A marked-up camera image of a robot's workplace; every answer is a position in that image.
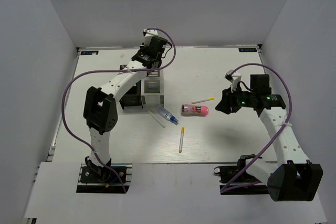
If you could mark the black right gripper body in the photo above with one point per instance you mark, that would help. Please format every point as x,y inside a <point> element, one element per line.
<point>238,99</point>

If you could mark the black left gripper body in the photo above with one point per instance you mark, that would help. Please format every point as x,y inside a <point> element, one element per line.
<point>144,48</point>

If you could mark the clear blue glue bottle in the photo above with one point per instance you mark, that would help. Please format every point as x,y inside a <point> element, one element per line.
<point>168,115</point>

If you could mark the pale yellow highlighter marker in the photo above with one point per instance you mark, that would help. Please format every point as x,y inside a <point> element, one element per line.
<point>156,118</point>

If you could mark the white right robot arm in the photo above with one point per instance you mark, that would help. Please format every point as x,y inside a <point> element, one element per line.
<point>294,177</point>

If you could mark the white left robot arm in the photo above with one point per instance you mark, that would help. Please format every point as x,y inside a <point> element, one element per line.
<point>100,109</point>

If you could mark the white pen holder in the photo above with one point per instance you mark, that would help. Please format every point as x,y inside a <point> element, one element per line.
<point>152,90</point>

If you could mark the black pen holder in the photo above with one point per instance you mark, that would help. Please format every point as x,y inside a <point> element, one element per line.
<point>132,97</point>

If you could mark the pink crayon jar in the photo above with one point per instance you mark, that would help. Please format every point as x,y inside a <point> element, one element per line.
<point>194,110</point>

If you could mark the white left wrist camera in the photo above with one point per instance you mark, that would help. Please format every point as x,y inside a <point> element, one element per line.
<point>150,32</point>

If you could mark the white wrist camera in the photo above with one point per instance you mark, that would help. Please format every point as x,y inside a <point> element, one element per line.
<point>150,32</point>
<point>234,78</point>

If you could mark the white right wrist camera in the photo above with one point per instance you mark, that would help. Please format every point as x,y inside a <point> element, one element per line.
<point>234,78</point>

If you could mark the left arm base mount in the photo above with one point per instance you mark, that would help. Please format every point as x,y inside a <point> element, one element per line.
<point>96,180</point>

